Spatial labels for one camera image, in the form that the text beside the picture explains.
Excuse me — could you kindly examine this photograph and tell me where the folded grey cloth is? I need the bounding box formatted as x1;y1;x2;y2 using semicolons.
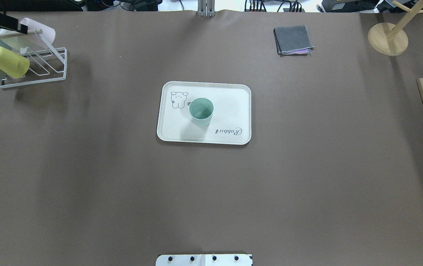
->
273;25;315;56

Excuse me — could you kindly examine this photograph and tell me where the pink cup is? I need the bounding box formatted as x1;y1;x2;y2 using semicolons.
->
18;18;56;48

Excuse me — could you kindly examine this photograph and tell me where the cream rabbit tray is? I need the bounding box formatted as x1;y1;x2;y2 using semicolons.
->
157;81;252;145

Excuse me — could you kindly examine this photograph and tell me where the pale mint cup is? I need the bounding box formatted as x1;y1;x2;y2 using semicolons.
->
0;29;29;53

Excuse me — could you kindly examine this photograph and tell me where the green cup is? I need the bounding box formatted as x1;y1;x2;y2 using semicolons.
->
189;98;214;127

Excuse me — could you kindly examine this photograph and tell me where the yellow cup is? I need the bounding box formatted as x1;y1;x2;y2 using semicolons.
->
0;47;30;79

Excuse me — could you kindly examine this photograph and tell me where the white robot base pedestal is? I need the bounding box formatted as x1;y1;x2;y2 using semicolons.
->
155;253;253;266

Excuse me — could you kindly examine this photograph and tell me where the white wire cup rack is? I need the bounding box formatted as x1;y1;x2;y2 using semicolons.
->
0;29;68;89

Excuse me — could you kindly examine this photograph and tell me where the wooden mug tree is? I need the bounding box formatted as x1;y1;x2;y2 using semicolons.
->
367;0;423;56

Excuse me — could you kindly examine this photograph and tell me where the aluminium frame post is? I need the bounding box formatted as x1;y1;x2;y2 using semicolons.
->
197;0;216;17

